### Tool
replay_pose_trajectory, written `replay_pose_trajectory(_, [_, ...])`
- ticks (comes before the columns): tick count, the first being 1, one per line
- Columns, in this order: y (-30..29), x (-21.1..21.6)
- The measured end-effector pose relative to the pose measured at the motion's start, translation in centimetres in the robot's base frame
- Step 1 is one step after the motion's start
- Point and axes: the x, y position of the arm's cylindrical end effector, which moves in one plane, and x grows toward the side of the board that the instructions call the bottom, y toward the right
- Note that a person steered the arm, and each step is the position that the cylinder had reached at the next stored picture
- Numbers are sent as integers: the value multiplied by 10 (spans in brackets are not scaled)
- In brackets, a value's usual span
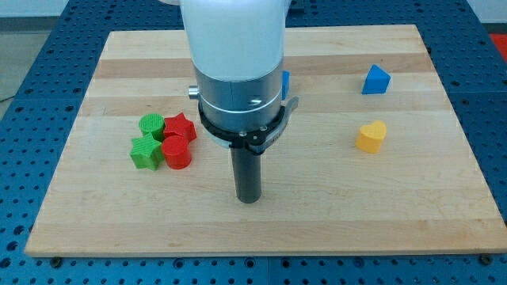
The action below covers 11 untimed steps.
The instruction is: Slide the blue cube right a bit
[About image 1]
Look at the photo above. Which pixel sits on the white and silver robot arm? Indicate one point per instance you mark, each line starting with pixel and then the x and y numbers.
pixel 237 49

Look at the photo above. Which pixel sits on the blue cube block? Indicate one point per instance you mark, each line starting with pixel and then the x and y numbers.
pixel 285 84

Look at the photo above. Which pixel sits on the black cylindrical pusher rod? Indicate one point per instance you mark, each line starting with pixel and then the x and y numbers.
pixel 247 175

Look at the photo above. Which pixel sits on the red star block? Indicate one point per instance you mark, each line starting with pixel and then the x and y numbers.
pixel 179 125

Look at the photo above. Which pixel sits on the red cylinder block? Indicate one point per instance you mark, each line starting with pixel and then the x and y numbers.
pixel 175 149

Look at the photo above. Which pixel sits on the green cylinder block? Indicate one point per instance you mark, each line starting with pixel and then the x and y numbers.
pixel 153 124

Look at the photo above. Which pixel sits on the green star block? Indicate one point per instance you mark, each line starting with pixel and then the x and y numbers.
pixel 146 152

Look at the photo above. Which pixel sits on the yellow heart block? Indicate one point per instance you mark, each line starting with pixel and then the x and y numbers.
pixel 371 136

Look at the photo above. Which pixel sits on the wooden board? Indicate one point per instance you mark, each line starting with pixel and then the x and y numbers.
pixel 423 193

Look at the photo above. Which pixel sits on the blue triangular prism block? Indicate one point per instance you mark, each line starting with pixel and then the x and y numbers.
pixel 376 81

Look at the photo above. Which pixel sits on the red object at edge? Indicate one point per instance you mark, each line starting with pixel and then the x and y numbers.
pixel 500 42

